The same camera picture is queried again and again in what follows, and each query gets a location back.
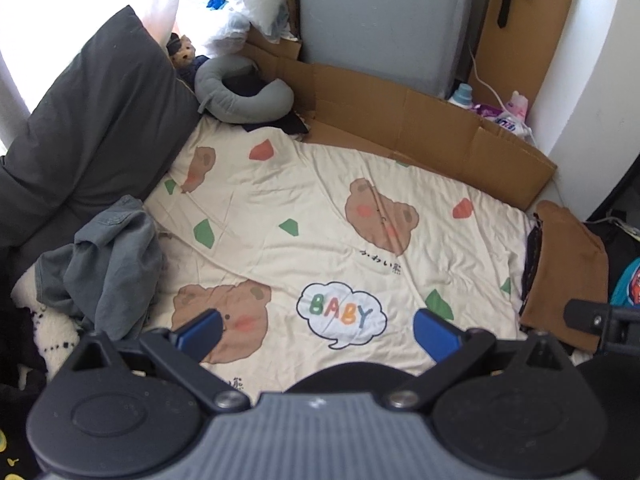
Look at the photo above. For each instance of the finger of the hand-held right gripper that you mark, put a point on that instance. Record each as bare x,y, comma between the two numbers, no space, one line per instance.
582,312

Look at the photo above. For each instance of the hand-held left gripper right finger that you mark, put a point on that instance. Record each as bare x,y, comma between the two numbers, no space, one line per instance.
435,335

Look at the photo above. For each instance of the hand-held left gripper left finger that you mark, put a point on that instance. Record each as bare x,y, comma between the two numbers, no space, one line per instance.
200,332

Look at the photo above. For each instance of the brown printed t-shirt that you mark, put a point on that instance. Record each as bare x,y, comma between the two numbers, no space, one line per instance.
565,260

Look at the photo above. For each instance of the blue printed bag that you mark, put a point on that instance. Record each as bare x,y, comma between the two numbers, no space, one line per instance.
629,282

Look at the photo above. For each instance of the dark patterned garment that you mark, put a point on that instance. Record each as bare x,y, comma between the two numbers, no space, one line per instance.
531,260

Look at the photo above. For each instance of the black bag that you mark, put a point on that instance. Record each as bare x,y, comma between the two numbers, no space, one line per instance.
620,240

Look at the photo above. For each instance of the grey green shirt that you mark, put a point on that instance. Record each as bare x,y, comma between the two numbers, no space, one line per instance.
115,260

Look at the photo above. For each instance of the white fleece blanket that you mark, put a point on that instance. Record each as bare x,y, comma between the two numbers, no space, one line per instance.
50,330

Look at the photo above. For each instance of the cream bear print bed sheet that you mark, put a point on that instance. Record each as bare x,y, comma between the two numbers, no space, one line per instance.
300,200

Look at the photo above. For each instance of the black cloth yellow print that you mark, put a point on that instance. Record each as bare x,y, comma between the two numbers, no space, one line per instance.
20,410

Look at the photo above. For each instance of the white printed plastic bag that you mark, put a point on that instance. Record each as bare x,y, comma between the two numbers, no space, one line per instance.
512,125

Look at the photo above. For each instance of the folded cardboard sheet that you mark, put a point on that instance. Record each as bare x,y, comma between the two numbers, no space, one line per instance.
425,125

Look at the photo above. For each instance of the pink bottle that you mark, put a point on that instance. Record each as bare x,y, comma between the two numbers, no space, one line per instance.
517,105

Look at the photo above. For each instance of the purple packet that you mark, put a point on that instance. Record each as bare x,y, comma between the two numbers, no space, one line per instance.
485,110

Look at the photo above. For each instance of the blue capped bottle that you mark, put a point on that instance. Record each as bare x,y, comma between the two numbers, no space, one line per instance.
461,95

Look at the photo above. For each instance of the dark grey pillow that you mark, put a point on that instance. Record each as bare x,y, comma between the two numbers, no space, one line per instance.
100,110

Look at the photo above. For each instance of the grey neck pillow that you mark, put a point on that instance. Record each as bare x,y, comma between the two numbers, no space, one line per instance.
210,85

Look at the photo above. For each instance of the brown plush toy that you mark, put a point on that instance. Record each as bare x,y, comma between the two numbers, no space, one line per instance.
182,55

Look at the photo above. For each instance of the tall cardboard panel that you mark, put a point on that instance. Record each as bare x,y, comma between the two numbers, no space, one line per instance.
550,35

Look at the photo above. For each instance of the blue plastic bag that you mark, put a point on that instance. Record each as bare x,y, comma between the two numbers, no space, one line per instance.
215,1

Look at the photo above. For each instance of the white curtain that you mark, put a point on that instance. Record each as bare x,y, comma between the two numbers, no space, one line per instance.
160,0

